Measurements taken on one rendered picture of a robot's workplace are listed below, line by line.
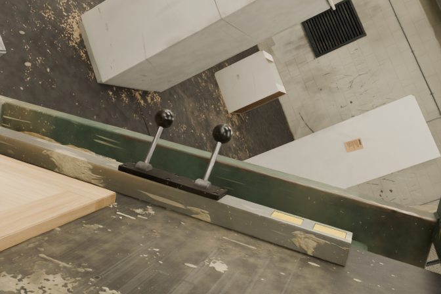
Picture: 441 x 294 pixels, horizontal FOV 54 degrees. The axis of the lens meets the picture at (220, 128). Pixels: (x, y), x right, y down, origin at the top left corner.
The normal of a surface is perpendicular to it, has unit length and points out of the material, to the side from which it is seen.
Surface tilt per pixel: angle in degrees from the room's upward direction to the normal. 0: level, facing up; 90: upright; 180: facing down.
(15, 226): 55
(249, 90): 90
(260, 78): 90
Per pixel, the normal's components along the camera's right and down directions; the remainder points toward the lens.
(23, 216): 0.19, -0.97
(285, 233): -0.34, 0.08
